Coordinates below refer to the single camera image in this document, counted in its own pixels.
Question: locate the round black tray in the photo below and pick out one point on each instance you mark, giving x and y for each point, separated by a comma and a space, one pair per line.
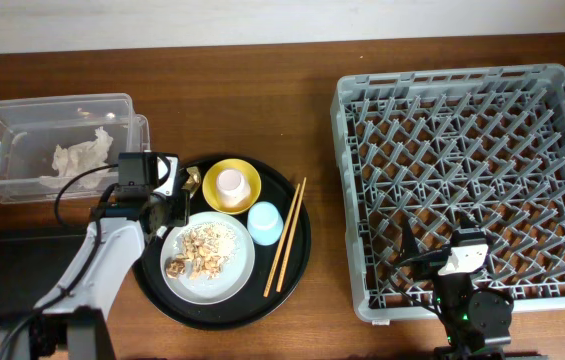
248, 305

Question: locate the light blue cup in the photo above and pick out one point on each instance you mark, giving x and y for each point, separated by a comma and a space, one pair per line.
264, 223

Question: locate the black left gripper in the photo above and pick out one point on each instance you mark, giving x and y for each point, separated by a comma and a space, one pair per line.
179, 211

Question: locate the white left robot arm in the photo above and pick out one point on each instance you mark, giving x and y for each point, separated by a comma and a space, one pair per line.
73, 313

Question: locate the white round plate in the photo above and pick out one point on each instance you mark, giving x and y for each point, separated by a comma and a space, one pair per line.
235, 274

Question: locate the yellow bowl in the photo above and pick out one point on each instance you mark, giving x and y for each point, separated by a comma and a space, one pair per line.
210, 191

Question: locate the food scraps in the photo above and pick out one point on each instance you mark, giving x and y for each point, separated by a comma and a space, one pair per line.
204, 250

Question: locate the grey plastic dishwasher rack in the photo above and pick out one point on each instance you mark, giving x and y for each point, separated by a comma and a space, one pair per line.
426, 145

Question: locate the black rectangular waste bin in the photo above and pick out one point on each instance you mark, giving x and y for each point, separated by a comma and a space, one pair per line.
32, 261

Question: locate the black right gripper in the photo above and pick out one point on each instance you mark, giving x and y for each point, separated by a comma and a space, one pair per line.
430, 265

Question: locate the white tissue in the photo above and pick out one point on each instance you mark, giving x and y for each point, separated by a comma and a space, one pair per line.
79, 158

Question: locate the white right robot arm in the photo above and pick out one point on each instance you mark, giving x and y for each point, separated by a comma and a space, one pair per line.
476, 320

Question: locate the clear plastic waste bin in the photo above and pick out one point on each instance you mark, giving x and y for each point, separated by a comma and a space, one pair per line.
30, 130

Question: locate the gold foil wrapper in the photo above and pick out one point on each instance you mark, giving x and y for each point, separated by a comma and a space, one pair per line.
193, 180

